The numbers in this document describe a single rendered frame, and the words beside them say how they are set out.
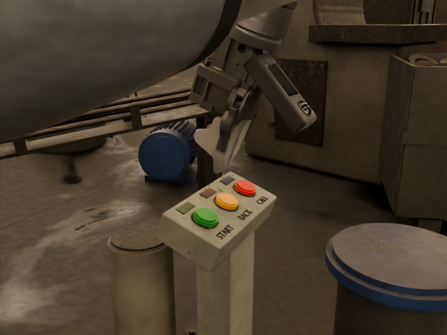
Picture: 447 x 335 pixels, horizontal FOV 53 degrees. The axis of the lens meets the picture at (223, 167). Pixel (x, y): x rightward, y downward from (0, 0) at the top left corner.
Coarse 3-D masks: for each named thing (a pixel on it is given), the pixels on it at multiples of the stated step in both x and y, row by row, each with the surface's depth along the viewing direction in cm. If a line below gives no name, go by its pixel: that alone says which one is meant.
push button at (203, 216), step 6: (198, 210) 72; (204, 210) 73; (210, 210) 73; (198, 216) 71; (204, 216) 71; (210, 216) 72; (216, 216) 72; (198, 222) 70; (204, 222) 70; (210, 222) 71; (216, 222) 71
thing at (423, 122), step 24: (408, 72) 179; (432, 72) 171; (408, 96) 177; (432, 96) 174; (384, 120) 236; (408, 120) 178; (432, 120) 177; (384, 144) 230; (408, 144) 181; (432, 144) 179; (384, 168) 225; (408, 168) 184; (432, 168) 182; (408, 192) 187; (432, 192) 185; (408, 216) 190; (432, 216) 188
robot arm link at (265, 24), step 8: (280, 8) 55; (288, 8) 60; (256, 16) 56; (264, 16) 55; (272, 16) 56; (280, 16) 56; (288, 16) 57; (240, 24) 57; (248, 24) 56; (256, 24) 56; (264, 24) 56; (272, 24) 56; (280, 24) 56; (288, 24) 58; (248, 32) 57; (256, 32) 56; (264, 32) 56; (272, 32) 57; (280, 32) 57; (272, 40) 58
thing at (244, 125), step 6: (246, 120) 66; (210, 126) 69; (240, 126) 66; (246, 126) 67; (240, 132) 66; (240, 138) 67; (234, 144) 67; (240, 144) 68; (234, 150) 67; (234, 156) 68; (228, 162) 68
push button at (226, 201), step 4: (220, 196) 78; (224, 196) 78; (228, 196) 79; (232, 196) 79; (216, 200) 78; (220, 200) 77; (224, 200) 77; (228, 200) 78; (232, 200) 78; (236, 200) 78; (220, 204) 77; (224, 204) 77; (228, 204) 77; (232, 204) 77; (236, 204) 78; (228, 208) 77; (232, 208) 77
